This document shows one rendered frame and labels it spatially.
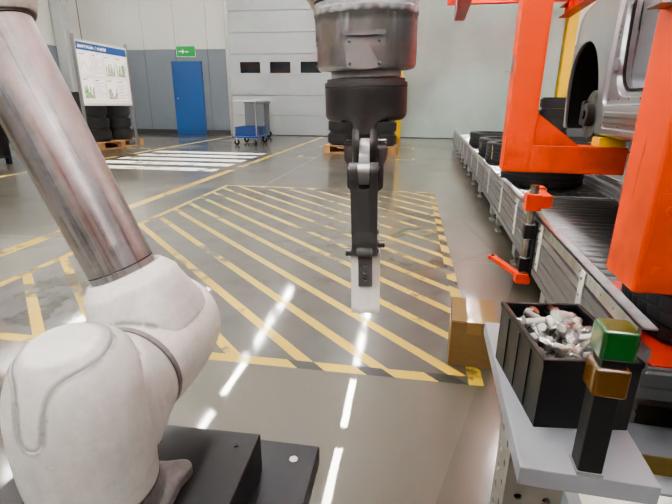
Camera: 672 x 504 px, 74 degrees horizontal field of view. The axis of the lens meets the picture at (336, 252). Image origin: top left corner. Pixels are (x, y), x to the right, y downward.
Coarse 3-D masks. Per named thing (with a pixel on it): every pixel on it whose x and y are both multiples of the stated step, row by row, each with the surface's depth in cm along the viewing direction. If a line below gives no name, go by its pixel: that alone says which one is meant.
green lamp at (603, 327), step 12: (600, 324) 53; (612, 324) 53; (624, 324) 53; (600, 336) 53; (612, 336) 52; (624, 336) 51; (636, 336) 51; (600, 348) 53; (612, 348) 52; (624, 348) 52; (636, 348) 51; (612, 360) 52; (624, 360) 52
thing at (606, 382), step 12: (588, 360) 56; (588, 372) 56; (600, 372) 53; (612, 372) 53; (624, 372) 53; (588, 384) 55; (600, 384) 54; (612, 384) 53; (624, 384) 53; (600, 396) 54; (612, 396) 54; (624, 396) 54
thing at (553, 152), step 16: (544, 128) 267; (544, 144) 270; (560, 144) 268; (576, 144) 267; (592, 144) 274; (608, 144) 262; (624, 144) 261; (544, 160) 271; (560, 160) 269; (576, 160) 267; (592, 160) 266; (608, 160) 264; (624, 160) 262
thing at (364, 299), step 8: (352, 256) 46; (352, 264) 47; (376, 264) 46; (352, 272) 47; (376, 272) 47; (352, 280) 47; (376, 280) 47; (352, 288) 48; (360, 288) 47; (368, 288) 47; (376, 288) 47; (352, 296) 48; (360, 296) 48; (368, 296) 48; (376, 296) 48; (352, 304) 48; (360, 304) 48; (368, 304) 48; (376, 304) 48; (360, 312) 49; (368, 312) 48; (376, 312) 48
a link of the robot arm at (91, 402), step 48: (48, 336) 54; (96, 336) 53; (48, 384) 48; (96, 384) 50; (144, 384) 57; (48, 432) 48; (96, 432) 50; (144, 432) 56; (48, 480) 49; (96, 480) 51; (144, 480) 57
